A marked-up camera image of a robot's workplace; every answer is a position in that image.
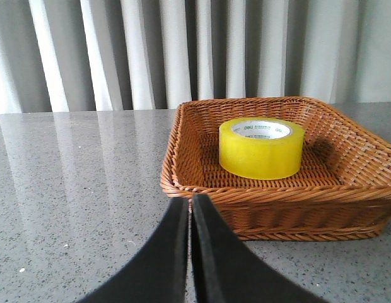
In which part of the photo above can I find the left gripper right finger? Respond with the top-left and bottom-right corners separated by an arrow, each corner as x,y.
191,194 -> 323,302

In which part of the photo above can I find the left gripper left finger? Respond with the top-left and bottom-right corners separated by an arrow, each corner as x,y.
80,198 -> 189,302

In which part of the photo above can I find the yellow packing tape roll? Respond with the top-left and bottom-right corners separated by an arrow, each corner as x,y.
219,117 -> 305,180

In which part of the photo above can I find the brown wicker basket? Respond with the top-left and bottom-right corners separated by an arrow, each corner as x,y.
161,97 -> 391,241

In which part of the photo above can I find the grey pleated curtain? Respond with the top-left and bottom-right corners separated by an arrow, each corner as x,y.
0,1 -> 391,114

